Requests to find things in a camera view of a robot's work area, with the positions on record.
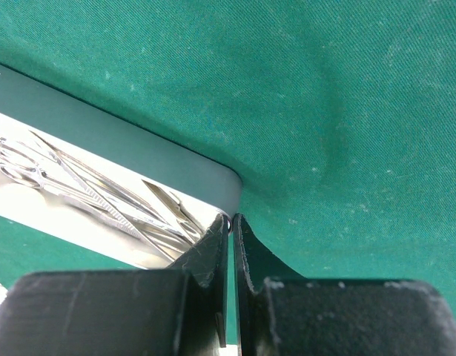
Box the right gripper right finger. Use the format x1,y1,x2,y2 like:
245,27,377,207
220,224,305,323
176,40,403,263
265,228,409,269
233,214,456,355

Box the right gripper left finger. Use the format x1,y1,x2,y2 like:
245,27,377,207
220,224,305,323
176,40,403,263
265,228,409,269
0,216,230,355

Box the short tweezers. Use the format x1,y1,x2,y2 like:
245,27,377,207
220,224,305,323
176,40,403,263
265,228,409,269
30,131,168,227

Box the metal instrument tray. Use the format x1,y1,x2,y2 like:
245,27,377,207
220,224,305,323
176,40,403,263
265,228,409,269
0,65,242,268

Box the green surgical drape cloth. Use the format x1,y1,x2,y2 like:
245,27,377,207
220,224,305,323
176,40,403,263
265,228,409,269
0,1,456,318

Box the silver surgical scissors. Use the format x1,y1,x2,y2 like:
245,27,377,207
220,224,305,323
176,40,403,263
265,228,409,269
143,180,205,244

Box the silver hemostat forceps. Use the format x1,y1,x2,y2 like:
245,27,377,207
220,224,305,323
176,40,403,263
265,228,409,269
0,139,202,251

